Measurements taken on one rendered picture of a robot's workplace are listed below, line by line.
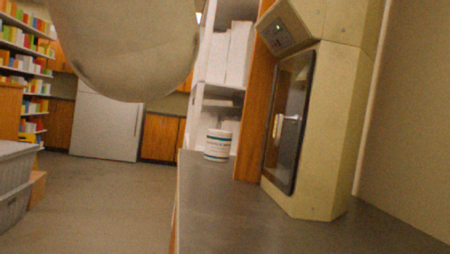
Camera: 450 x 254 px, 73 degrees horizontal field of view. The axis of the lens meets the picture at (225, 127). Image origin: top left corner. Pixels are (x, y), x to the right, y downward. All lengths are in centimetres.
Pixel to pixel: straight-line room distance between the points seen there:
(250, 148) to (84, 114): 489
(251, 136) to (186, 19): 95
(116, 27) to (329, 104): 70
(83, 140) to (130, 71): 569
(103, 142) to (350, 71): 525
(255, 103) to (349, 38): 43
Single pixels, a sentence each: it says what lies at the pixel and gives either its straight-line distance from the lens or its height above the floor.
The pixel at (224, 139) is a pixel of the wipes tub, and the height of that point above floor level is 105.
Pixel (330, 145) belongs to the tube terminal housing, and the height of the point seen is 115.
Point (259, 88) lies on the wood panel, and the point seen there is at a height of 129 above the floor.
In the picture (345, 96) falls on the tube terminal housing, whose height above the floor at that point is 128.
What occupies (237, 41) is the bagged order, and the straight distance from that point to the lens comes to 212.
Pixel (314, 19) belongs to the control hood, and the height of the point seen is 146.
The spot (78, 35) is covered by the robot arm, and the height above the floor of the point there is 123.
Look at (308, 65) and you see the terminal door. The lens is 85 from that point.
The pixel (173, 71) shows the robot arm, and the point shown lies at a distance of 23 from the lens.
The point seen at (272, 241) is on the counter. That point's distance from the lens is 68.
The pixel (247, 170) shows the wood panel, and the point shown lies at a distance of 118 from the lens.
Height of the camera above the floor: 119
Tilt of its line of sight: 3 degrees down
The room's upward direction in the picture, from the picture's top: 9 degrees clockwise
